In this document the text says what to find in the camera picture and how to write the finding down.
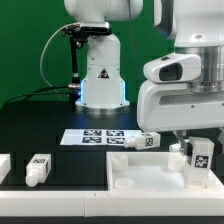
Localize grey camera cable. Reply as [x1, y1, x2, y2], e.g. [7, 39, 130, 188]
[39, 23, 79, 102]

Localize white obstacle fence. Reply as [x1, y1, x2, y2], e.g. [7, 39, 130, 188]
[0, 189, 224, 217]

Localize white square table top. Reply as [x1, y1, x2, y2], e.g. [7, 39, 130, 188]
[106, 152, 224, 192]

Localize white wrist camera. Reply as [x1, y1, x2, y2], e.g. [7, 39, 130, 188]
[143, 53, 201, 84]

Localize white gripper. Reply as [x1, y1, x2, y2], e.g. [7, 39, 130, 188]
[137, 80, 224, 163]

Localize black camera on stand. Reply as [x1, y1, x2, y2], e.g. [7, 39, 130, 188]
[62, 22, 112, 103]

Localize white paper with tags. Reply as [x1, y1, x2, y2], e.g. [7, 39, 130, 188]
[60, 129, 141, 146]

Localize white block at left edge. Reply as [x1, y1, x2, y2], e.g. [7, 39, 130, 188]
[0, 154, 11, 184]

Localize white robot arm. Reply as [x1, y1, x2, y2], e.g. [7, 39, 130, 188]
[64, 0, 224, 132]

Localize black cables on table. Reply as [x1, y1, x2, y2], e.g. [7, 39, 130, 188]
[2, 85, 78, 108]

